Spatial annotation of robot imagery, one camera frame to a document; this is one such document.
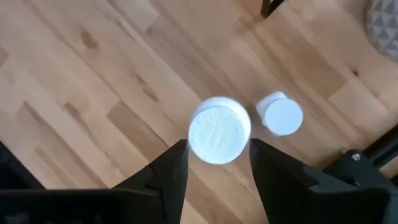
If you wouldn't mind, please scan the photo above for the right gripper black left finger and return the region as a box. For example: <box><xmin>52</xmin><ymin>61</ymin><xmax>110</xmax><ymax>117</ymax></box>
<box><xmin>113</xmin><ymin>139</ymin><xmax>190</xmax><ymax>224</ymax></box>

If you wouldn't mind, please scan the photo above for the triangle patterned planter pot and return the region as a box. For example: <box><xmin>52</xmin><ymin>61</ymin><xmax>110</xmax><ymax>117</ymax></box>
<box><xmin>365</xmin><ymin>0</ymin><xmax>398</xmax><ymax>60</ymax></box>

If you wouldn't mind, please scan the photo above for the black aluminium table frame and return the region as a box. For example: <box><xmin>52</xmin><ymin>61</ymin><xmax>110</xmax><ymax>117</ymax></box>
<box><xmin>362</xmin><ymin>124</ymin><xmax>398</xmax><ymax>170</ymax></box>

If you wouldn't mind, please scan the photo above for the white labelled pill bottle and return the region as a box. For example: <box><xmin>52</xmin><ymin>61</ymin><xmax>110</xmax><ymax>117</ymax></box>
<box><xmin>187</xmin><ymin>95</ymin><xmax>252</xmax><ymax>165</ymax></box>

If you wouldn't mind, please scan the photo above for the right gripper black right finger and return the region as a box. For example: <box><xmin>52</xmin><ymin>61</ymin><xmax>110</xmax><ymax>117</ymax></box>
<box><xmin>249</xmin><ymin>138</ymin><xmax>391</xmax><ymax>224</ymax></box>

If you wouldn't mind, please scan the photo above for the small plain white bottle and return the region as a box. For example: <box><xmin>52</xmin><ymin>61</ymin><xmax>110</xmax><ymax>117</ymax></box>
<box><xmin>255</xmin><ymin>90</ymin><xmax>304</xmax><ymax>137</ymax></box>

